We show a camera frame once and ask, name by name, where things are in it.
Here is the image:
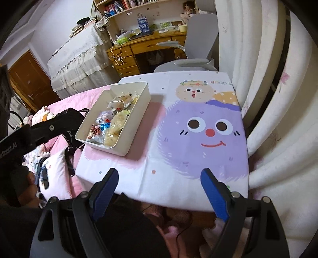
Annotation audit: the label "blue foil snack pack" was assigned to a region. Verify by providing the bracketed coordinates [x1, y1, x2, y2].
[100, 122, 111, 131]

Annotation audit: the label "cream plastic storage box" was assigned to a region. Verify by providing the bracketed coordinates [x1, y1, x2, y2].
[76, 81, 151, 156]

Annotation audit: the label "clear bag yellow crackers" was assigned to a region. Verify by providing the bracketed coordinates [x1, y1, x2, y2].
[104, 110, 130, 147]

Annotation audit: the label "white paper pastry bag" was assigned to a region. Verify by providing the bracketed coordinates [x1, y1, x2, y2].
[108, 92, 139, 109]

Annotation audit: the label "brown white chocolate snack pack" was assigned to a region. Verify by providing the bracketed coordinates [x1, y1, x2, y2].
[86, 125, 105, 145]

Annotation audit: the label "person's hand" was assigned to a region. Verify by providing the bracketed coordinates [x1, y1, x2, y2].
[18, 172, 40, 208]

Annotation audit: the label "brown wooden door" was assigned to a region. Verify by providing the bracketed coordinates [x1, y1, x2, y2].
[9, 51, 60, 112]

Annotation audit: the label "white lace covered bed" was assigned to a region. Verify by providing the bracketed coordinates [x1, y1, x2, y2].
[48, 25, 120, 99]

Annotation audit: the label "cartoon printed tablecloth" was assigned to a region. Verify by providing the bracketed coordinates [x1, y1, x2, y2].
[76, 71, 248, 211]

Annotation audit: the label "wooden desk with drawers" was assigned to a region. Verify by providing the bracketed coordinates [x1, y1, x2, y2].
[107, 31, 186, 78]

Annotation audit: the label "green tissue pack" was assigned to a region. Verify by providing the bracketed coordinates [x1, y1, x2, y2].
[116, 37, 129, 46]

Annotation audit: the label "wooden bookshelf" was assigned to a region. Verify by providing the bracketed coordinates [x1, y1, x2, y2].
[93, 1, 184, 40]

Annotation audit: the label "blue paper gift bag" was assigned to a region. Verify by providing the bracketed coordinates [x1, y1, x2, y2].
[137, 13, 151, 34]

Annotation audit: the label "grey office chair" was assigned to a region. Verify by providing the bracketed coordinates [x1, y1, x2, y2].
[154, 14, 218, 73]

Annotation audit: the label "white curtain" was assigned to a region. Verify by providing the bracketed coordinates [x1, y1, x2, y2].
[215, 1, 317, 257]

